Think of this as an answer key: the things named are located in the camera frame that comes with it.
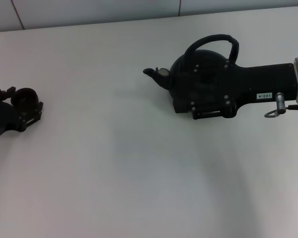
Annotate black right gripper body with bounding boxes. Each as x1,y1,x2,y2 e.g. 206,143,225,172
222,61,298,119

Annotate black round teapot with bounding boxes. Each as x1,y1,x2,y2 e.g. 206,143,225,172
143,34,240,113

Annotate grey right gripper cable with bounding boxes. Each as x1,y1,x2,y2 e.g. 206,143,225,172
264,92,298,119

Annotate black small teacup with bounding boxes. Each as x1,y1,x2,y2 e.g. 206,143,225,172
11,87,40,113

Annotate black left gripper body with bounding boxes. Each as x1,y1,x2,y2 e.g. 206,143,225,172
0,101,24,144

